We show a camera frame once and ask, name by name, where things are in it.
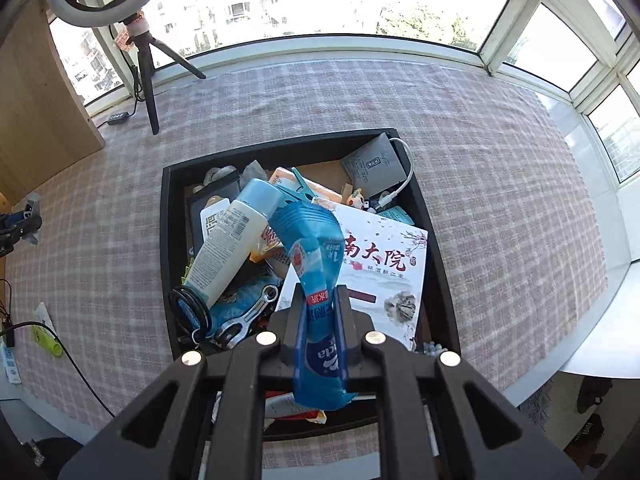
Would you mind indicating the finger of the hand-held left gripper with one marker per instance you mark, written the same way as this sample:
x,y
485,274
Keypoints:
x,y
22,232
25,212

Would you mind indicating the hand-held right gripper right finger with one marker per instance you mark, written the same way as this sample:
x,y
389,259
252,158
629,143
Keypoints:
x,y
350,330

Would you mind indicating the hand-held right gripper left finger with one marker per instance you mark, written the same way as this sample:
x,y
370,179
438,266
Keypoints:
x,y
290,330

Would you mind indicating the blue plastic packet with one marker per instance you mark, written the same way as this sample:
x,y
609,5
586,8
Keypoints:
x,y
310,240

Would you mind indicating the cream bottle with blue cap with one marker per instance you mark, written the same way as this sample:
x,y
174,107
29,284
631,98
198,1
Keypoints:
x,y
225,240

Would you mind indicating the black storage box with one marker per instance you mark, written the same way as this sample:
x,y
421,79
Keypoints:
x,y
172,220

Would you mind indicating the silver wrench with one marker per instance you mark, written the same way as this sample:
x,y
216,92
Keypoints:
x,y
245,317

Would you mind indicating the blue crumpled wrapper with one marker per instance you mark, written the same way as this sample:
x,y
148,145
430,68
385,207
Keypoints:
x,y
235,302

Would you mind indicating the white illustrated book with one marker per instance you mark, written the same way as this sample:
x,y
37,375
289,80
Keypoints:
x,y
385,270

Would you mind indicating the red and white tube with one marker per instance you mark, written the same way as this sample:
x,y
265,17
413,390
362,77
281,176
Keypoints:
x,y
287,405

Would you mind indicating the white paper label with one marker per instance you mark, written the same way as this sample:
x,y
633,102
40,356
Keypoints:
x,y
46,316

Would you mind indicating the red patterned snack packet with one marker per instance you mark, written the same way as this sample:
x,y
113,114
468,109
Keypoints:
x,y
272,245

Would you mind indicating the wooden cabinet panel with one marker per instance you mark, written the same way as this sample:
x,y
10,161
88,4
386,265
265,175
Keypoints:
x,y
45,110

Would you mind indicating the yellow green plastic tool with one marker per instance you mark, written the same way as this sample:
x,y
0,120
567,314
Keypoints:
x,y
47,342

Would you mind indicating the white power strip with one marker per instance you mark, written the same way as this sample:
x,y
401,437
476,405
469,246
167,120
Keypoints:
x,y
10,365

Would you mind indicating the teal packet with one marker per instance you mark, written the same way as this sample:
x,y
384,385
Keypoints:
x,y
400,215

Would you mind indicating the small cartoon figurine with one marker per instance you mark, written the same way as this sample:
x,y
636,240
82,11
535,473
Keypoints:
x,y
359,199

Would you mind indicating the black inline remote control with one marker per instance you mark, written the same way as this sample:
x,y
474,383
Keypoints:
x,y
118,118

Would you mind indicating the black rectangular case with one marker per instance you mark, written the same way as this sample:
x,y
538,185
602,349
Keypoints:
x,y
195,230

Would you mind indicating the orange packet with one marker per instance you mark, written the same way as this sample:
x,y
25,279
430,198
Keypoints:
x,y
327,193

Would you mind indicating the teal plastic clip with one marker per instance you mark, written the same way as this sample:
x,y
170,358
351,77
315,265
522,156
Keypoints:
x,y
302,182

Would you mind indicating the grey foil pouch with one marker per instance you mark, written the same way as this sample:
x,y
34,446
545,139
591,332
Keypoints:
x,y
372,165

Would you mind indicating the grey crumpled wrapper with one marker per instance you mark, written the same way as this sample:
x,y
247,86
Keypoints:
x,y
217,175

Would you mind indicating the black tripod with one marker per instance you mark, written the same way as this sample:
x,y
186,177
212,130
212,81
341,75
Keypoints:
x,y
150,95

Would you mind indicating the black shoe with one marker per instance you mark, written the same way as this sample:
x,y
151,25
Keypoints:
x,y
595,395
587,440

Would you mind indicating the white window frame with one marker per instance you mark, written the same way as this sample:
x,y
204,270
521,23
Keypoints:
x,y
350,42

